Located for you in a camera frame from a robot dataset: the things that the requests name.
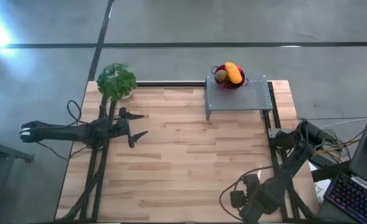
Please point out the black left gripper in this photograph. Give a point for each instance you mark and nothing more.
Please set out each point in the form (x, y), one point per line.
(119, 127)

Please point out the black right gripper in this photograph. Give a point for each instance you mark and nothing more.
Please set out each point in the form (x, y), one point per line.
(259, 199)

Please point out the brown-green kiwi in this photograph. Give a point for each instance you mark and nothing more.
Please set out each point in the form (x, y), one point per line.
(221, 75)

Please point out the yellow-orange mango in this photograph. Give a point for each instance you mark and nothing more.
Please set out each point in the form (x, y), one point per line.
(234, 72)

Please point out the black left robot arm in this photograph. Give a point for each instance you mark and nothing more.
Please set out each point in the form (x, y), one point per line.
(62, 132)

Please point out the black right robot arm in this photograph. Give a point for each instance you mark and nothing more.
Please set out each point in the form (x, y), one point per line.
(295, 155)

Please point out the green plant in white pot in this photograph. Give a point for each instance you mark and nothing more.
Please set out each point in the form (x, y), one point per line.
(116, 81)

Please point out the white paper sheet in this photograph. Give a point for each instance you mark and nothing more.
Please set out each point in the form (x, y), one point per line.
(320, 189)

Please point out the grey perforated metal shelf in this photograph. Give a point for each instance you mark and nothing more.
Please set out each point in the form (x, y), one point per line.
(239, 99)

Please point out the magenta plastic colander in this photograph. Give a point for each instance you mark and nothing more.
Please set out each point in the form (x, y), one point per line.
(233, 87)

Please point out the black computer keyboard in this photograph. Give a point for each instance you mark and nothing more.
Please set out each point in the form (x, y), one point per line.
(351, 199)

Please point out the black computer desk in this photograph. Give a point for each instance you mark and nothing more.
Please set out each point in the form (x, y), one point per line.
(362, 161)

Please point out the grey floor stand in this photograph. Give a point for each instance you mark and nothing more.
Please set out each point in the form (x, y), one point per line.
(3, 152)

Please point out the black table edge rail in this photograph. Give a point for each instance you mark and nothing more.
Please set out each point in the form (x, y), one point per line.
(171, 83)

